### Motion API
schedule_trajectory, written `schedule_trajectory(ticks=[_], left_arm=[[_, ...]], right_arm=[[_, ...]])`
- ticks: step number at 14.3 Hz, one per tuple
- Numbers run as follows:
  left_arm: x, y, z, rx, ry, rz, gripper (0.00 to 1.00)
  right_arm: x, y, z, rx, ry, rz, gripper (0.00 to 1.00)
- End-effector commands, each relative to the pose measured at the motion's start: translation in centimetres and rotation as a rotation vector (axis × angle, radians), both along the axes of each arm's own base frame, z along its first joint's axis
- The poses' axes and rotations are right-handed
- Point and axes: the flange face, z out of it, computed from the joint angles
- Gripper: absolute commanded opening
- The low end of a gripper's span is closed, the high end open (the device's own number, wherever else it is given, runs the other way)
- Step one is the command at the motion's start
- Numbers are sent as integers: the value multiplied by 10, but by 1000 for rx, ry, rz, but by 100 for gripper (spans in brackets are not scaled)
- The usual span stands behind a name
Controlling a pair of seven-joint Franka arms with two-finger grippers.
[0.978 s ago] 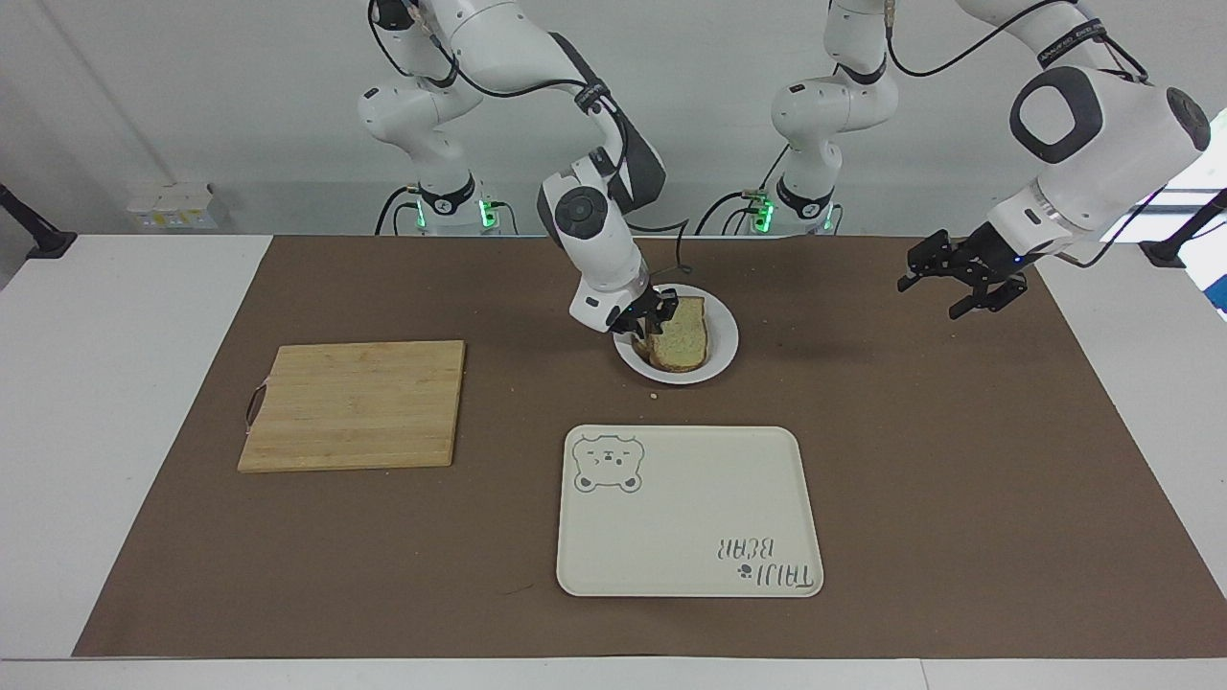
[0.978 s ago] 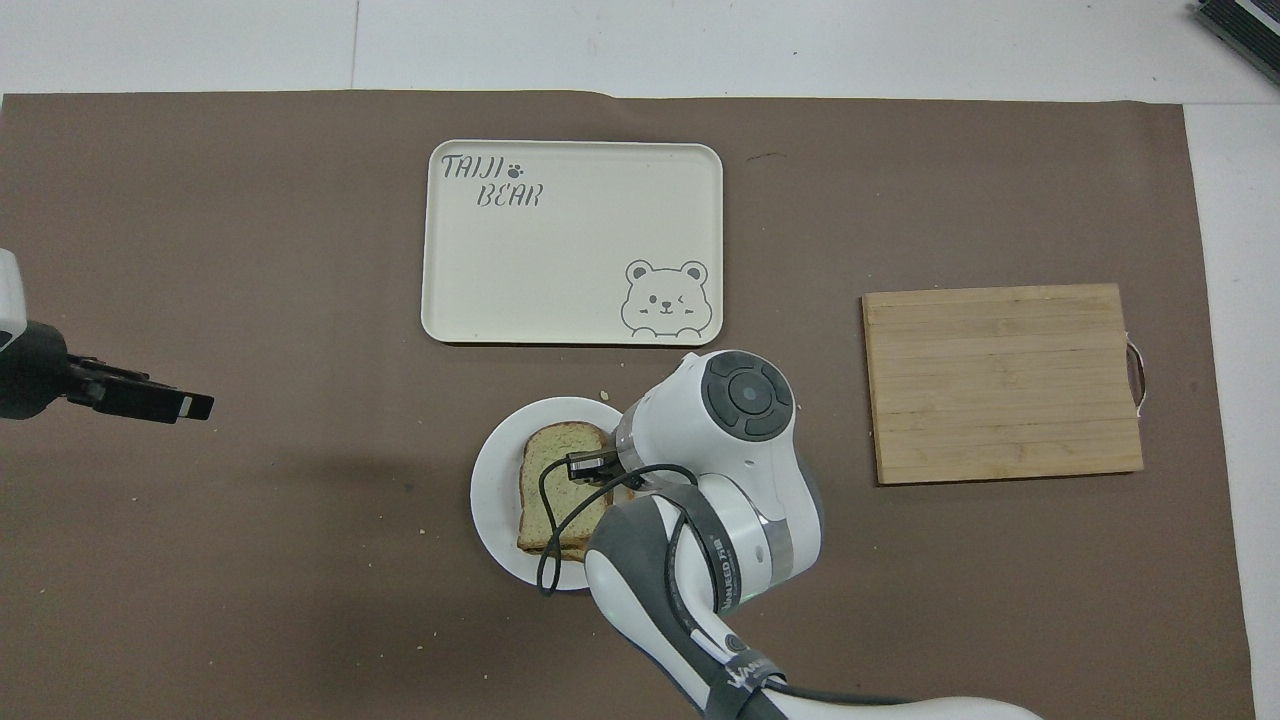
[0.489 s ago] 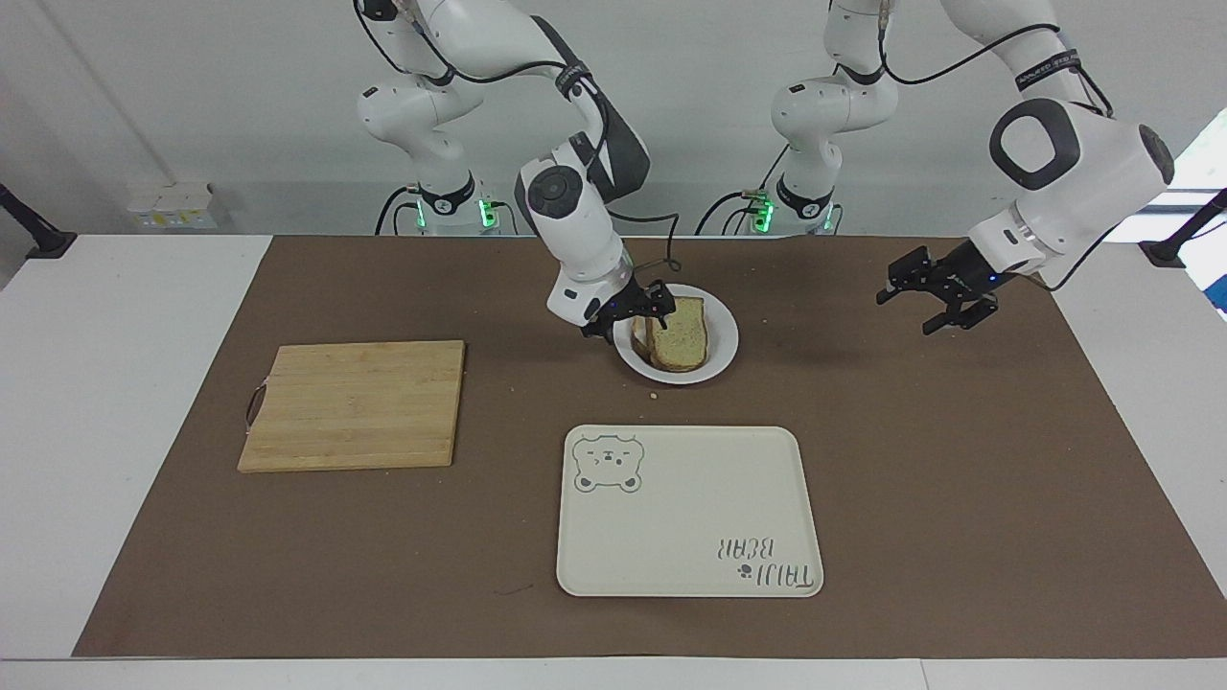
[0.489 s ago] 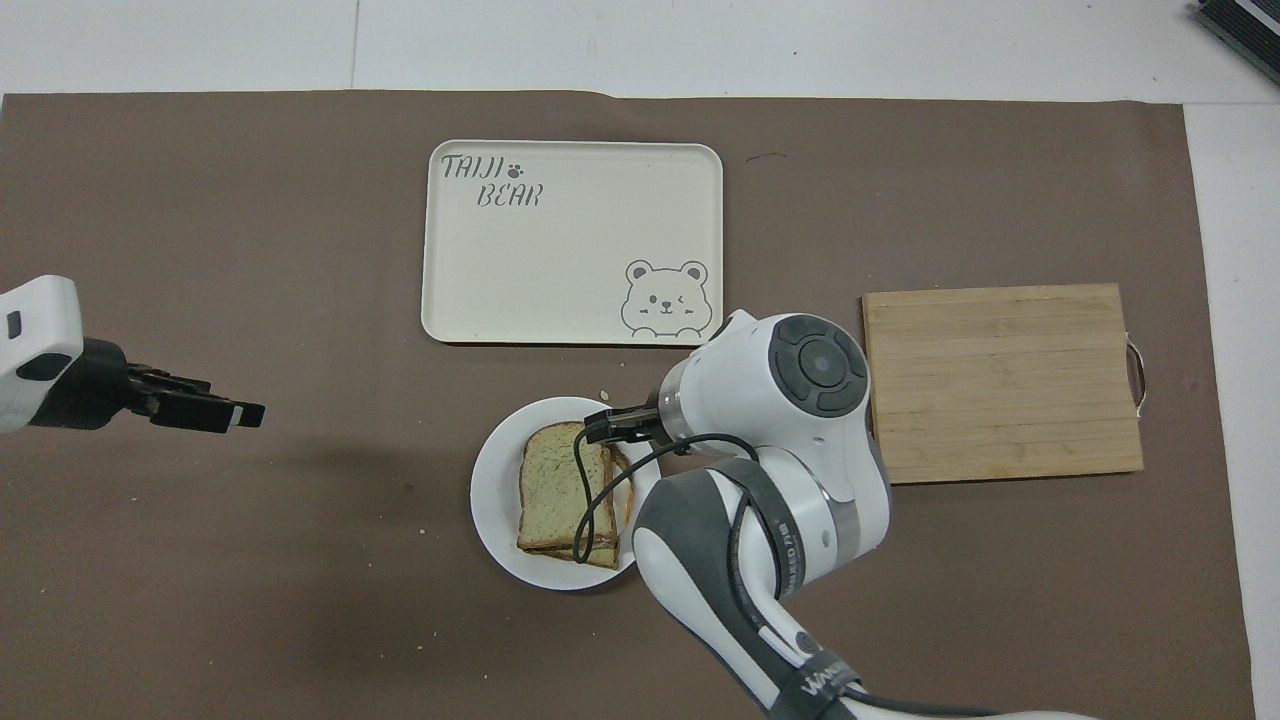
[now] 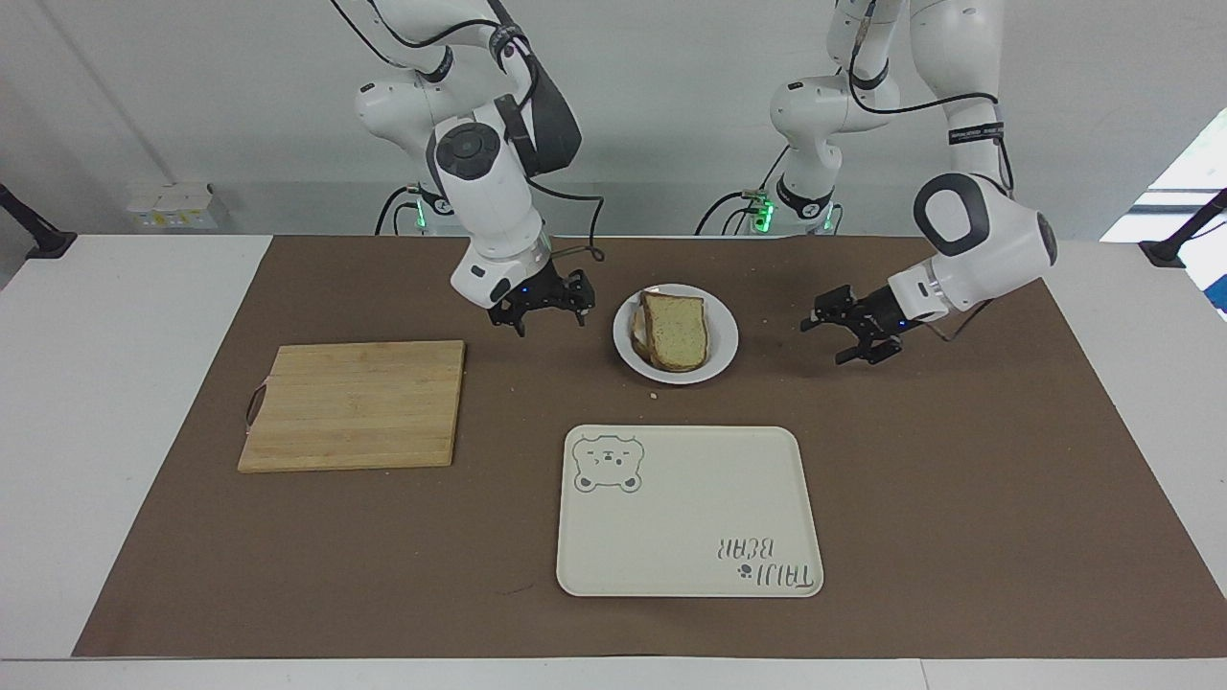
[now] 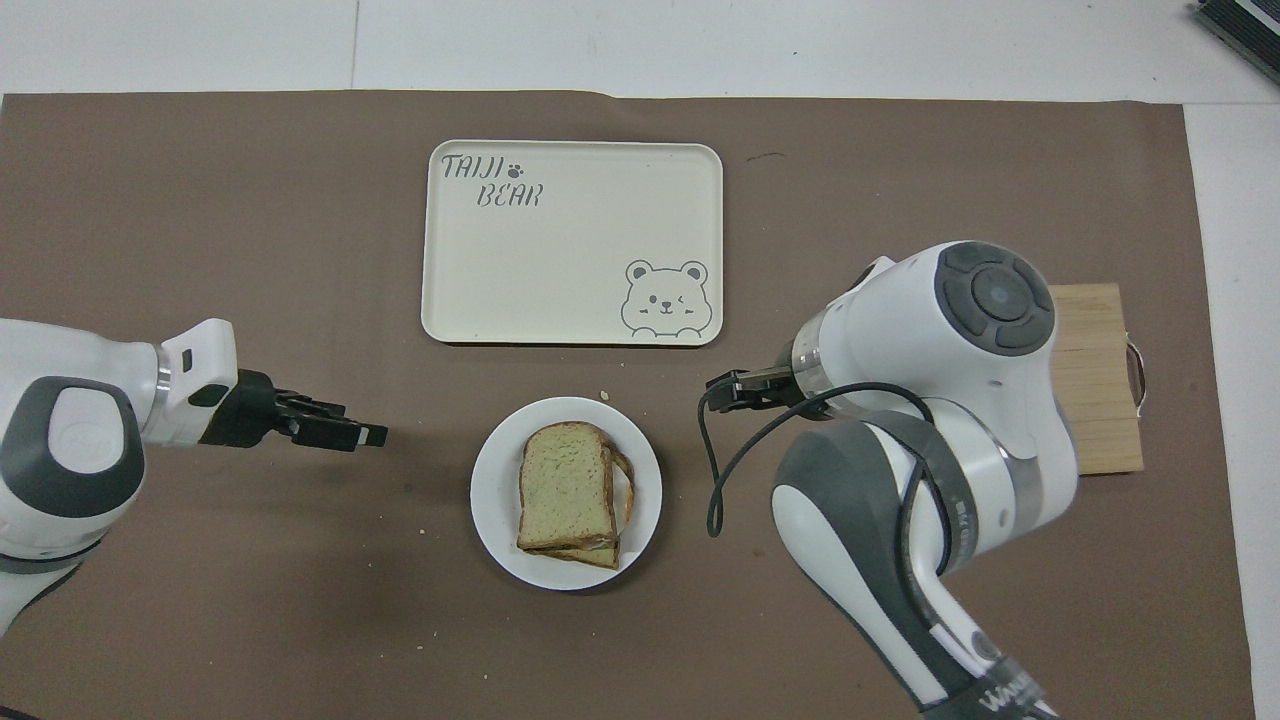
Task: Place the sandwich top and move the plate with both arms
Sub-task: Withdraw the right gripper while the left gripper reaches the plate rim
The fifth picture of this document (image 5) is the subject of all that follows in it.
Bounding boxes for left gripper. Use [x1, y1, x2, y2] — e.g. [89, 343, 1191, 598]
[800, 284, 927, 367]

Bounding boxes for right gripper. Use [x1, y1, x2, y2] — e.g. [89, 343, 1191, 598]
[487, 257, 597, 338]

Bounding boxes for white round plate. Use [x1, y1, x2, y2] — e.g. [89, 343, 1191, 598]
[612, 283, 741, 386]

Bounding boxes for brown bread slice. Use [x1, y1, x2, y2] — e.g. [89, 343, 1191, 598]
[639, 291, 712, 374]

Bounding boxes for wooden cutting board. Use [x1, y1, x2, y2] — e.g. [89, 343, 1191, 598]
[237, 339, 468, 475]

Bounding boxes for cream tray with bear print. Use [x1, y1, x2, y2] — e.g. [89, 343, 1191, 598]
[555, 424, 826, 600]

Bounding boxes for black stand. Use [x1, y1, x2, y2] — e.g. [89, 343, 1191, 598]
[0, 182, 79, 261]
[1138, 187, 1227, 269]

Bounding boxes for white power strip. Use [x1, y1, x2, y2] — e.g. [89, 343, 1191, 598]
[127, 181, 230, 232]

